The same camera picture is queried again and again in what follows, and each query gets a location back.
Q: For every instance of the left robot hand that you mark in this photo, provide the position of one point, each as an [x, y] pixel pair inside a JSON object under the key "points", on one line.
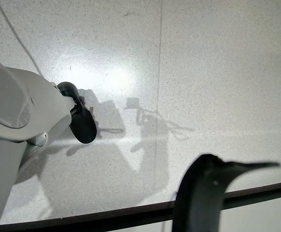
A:
{"points": [[198, 198]]}

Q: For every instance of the white cabinet door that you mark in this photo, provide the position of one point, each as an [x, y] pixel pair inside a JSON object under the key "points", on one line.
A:
{"points": [[263, 215]]}

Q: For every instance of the black cabinet toe kick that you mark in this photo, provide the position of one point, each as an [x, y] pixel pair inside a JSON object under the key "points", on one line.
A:
{"points": [[106, 217]]}

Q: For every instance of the white robot leg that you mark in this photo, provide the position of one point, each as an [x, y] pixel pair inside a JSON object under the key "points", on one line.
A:
{"points": [[10, 108]]}

